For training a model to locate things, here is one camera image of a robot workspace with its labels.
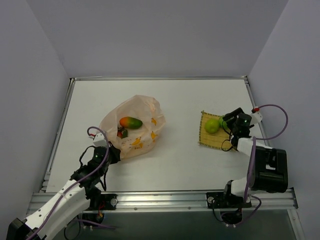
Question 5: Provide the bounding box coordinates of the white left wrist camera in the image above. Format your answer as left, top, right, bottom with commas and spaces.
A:
88, 132, 108, 147

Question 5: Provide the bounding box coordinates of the aluminium table frame rail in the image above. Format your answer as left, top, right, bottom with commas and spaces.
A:
26, 76, 300, 240

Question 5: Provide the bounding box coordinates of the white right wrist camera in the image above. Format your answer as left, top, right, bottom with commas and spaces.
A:
250, 107, 263, 126

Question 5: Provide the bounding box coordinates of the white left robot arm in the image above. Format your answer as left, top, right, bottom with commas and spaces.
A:
6, 145, 120, 240

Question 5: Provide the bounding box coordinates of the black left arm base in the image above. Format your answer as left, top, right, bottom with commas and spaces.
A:
81, 193, 118, 227

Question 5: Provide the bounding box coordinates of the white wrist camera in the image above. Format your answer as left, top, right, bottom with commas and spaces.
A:
250, 107, 263, 126
88, 132, 108, 147

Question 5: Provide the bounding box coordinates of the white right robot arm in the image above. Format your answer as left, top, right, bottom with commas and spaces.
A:
221, 107, 288, 207

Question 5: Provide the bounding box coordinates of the translucent banana print plastic bag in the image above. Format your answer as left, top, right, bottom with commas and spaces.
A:
99, 95, 166, 159

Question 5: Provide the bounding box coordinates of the red lychee bunch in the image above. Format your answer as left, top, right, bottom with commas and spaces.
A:
117, 127, 128, 139

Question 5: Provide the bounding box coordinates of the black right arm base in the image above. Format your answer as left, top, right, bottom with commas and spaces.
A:
206, 191, 252, 225

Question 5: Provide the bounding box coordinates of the yellow bamboo mat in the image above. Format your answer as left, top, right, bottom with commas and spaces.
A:
198, 110, 236, 152

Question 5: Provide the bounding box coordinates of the green fake pear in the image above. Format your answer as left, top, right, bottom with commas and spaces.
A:
204, 118, 220, 134

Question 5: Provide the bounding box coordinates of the orange green fake mango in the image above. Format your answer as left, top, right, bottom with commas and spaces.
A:
119, 116, 143, 130

